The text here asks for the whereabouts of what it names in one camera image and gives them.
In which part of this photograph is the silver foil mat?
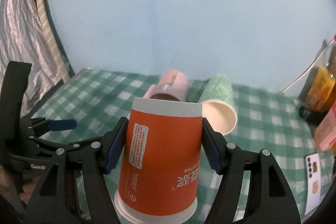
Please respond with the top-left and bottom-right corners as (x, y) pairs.
(1, 0), (71, 116)

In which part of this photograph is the orange paper cup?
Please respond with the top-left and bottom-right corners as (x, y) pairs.
(114, 97), (202, 223)

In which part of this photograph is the green checkered tablecloth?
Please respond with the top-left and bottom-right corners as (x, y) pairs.
(30, 69), (334, 223)

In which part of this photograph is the green floral paper cup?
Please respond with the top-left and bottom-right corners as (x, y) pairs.
(199, 75), (238, 136)

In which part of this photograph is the pink carton box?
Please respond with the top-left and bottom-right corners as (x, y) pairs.
(313, 103), (336, 152)

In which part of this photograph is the white cable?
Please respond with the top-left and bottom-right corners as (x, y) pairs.
(280, 40), (329, 93)

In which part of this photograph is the orange drink bottle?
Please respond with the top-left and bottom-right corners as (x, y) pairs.
(299, 40), (335, 125)

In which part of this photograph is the pink plastic cup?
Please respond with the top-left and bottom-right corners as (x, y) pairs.
(143, 70), (189, 102)

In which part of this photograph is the white smartphone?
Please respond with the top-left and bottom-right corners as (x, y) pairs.
(305, 153), (321, 215)

